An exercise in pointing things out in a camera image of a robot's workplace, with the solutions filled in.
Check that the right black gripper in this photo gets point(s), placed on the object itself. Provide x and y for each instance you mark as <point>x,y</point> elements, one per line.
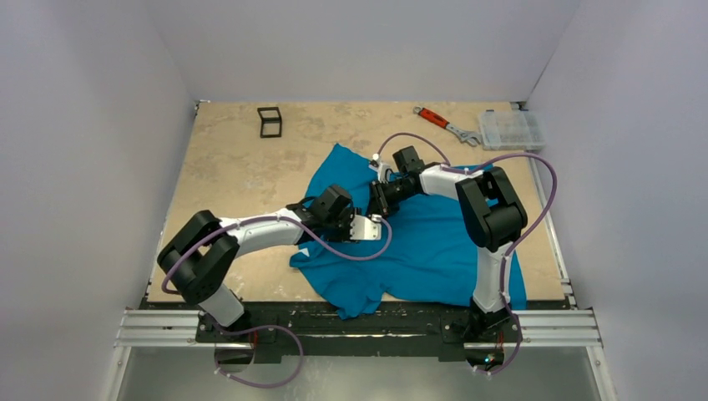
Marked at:
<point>379,195</point>

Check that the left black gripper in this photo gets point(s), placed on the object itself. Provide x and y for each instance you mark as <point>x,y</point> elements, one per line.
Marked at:
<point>346,235</point>

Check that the blue t-shirt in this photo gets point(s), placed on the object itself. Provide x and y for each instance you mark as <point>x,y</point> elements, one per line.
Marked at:
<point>430,259</point>

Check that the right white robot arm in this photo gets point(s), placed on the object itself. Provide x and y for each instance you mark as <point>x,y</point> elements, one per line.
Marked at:
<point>493,215</point>

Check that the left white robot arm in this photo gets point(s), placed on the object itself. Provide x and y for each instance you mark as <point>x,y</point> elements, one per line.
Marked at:
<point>197,259</point>

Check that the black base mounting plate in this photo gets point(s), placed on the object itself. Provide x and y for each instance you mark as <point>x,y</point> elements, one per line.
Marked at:
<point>273,330</point>

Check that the clear plastic organizer box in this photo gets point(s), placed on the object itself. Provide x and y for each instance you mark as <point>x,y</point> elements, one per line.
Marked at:
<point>518,129</point>

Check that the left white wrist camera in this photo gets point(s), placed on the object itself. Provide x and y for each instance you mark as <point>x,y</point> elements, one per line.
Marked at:
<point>366,228</point>

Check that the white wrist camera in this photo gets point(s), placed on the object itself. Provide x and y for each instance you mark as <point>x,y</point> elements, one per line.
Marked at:
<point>383,170</point>
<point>366,228</point>

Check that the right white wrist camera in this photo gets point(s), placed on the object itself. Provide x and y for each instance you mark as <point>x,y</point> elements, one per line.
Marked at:
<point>383,170</point>

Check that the red handled adjustable wrench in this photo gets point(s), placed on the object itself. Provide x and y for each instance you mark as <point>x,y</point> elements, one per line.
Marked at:
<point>468,137</point>

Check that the black wire frame stand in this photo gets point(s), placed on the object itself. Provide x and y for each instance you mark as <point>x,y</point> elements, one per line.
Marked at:
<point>270,122</point>

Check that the aluminium rail frame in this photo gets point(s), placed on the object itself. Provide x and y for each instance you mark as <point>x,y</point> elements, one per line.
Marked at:
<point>574,328</point>

